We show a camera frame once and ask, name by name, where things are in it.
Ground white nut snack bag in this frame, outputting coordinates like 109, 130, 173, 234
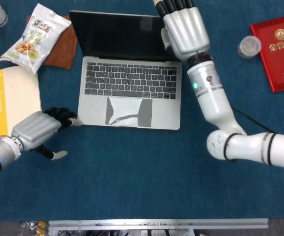
0, 3, 72, 75

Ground small clear round container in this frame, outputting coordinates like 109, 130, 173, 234
237, 35, 262, 59

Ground red certificate folder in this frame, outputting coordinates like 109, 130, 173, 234
249, 12, 284, 93

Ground silver Apple laptop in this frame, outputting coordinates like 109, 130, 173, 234
68, 10, 183, 131

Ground aluminium profile rail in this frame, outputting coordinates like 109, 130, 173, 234
48, 218, 269, 236

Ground clear bag with yellow parts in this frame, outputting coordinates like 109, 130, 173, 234
19, 220, 50, 236

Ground brown leather pouch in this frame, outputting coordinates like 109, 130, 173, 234
26, 15, 79, 70

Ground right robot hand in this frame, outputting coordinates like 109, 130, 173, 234
152, 0, 211, 61

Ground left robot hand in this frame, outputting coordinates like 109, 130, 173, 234
10, 107, 83, 160

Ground yellow white Lexicon notebook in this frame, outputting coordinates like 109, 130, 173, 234
0, 65, 42, 141

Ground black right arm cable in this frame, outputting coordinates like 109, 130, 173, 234
231, 106, 278, 134

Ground blue felt table cloth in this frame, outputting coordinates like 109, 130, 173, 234
0, 0, 284, 223

